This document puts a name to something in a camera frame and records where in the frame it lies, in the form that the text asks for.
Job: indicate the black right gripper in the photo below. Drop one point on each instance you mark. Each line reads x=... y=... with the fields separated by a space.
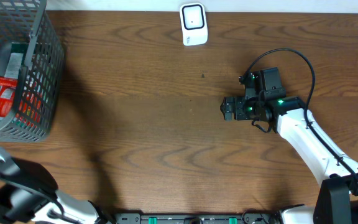
x=238 y=102

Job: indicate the orange-red snack bag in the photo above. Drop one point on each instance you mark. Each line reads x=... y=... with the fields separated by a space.
x=7 y=92

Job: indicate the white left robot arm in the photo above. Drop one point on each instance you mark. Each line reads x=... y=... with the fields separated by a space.
x=28 y=192

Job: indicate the white barcode scanner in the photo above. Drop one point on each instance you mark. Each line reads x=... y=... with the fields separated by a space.
x=193 y=24

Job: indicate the grey mesh plastic basket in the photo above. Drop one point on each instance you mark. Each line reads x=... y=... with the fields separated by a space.
x=36 y=94

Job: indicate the green white packet in basket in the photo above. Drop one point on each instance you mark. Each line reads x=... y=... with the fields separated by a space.
x=11 y=60

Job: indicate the black mounting rail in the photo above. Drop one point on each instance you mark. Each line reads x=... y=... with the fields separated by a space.
x=244 y=218

